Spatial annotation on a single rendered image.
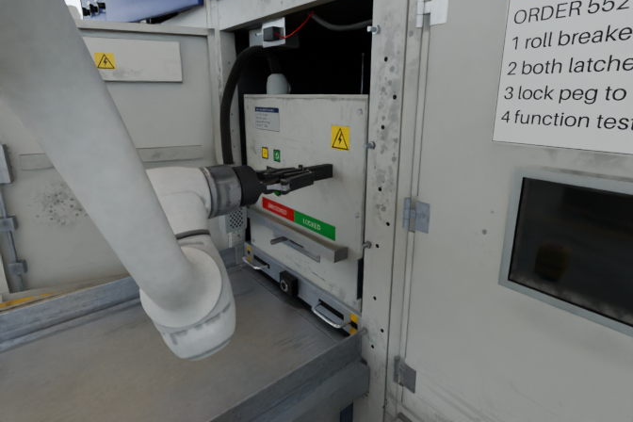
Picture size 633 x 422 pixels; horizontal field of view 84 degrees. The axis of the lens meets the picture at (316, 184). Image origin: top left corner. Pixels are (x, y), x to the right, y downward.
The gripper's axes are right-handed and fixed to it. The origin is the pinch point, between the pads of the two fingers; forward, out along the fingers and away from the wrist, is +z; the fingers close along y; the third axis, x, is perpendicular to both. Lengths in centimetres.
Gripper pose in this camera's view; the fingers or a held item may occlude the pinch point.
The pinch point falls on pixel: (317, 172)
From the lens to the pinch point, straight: 76.2
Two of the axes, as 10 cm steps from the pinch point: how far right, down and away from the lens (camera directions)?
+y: 6.4, 1.9, -7.5
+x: 0.0, -9.7, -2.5
